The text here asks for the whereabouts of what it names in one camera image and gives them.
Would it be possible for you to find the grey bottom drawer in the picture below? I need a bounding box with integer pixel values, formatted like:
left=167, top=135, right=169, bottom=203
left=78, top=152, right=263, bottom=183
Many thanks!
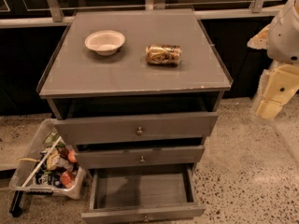
left=82, top=164, right=206, bottom=224

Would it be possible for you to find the grey drawer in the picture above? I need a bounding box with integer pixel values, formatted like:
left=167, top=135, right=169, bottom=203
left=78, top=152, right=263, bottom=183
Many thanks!
left=75, top=145, right=205, bottom=169
left=82, top=164, right=206, bottom=224
left=54, top=112, right=218, bottom=145

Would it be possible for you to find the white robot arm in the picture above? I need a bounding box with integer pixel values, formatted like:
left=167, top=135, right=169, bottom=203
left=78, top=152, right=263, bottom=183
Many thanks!
left=247, top=0, right=299, bottom=119

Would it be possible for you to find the grey middle drawer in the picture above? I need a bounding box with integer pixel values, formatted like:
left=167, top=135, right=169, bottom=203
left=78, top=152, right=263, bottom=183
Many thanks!
left=75, top=145, right=205, bottom=169

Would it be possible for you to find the grey drawer cabinet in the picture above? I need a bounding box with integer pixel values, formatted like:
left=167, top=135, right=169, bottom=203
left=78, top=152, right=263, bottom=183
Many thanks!
left=36, top=8, right=234, bottom=173

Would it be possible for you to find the grey top drawer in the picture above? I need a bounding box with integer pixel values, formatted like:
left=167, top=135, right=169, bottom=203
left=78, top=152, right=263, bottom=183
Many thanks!
left=54, top=112, right=218, bottom=145

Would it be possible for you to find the crushed gold drink can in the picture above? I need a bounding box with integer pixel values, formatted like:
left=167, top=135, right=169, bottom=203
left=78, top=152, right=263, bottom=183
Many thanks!
left=146, top=45, right=181, bottom=66

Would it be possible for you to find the red snack packet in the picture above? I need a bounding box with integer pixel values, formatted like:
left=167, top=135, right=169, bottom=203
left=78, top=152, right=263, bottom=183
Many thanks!
left=60, top=171, right=76, bottom=189

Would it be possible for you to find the beige snack bag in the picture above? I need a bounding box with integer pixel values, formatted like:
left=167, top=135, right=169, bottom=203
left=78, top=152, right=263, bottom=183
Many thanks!
left=46, top=150, right=74, bottom=172

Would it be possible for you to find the clear plastic bin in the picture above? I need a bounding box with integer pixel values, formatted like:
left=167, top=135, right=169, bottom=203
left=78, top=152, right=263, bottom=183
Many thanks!
left=9, top=119, right=86, bottom=200

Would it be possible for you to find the blue snack packet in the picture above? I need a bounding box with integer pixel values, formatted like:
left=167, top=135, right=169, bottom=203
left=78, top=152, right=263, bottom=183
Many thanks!
left=36, top=172, right=62, bottom=188

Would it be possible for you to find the metal window rail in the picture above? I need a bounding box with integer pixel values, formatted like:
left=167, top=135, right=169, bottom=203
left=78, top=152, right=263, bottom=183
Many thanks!
left=0, top=5, right=283, bottom=29

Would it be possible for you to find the black handled tool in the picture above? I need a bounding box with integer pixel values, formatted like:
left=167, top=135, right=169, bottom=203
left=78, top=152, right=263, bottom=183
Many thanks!
left=9, top=190, right=23, bottom=217

